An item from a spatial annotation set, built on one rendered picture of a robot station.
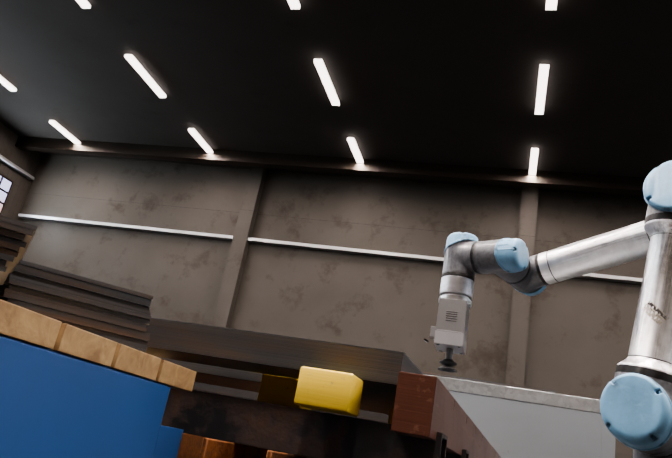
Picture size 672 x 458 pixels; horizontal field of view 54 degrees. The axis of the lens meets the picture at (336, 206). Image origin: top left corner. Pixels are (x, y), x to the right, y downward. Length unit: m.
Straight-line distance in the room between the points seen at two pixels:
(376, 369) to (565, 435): 1.62
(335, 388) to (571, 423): 1.67
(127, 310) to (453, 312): 0.93
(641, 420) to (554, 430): 1.08
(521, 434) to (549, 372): 9.58
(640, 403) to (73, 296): 0.93
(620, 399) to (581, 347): 10.75
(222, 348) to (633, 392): 0.74
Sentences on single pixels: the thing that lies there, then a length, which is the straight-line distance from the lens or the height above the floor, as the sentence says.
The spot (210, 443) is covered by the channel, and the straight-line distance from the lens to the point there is 0.76.
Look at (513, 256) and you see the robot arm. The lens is 1.48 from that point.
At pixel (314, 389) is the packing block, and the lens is 0.72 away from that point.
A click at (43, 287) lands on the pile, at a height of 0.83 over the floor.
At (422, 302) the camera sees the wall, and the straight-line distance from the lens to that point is 12.16.
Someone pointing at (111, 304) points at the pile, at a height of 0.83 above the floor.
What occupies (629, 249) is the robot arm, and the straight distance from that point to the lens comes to 1.54.
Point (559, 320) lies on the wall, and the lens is 12.08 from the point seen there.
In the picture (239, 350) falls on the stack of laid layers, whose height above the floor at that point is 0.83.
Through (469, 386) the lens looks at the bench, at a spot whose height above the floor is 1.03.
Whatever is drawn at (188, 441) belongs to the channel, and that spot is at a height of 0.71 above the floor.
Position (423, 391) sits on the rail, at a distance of 0.71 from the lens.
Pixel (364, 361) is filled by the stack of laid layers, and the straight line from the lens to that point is 0.76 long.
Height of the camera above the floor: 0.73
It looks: 21 degrees up
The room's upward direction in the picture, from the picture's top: 11 degrees clockwise
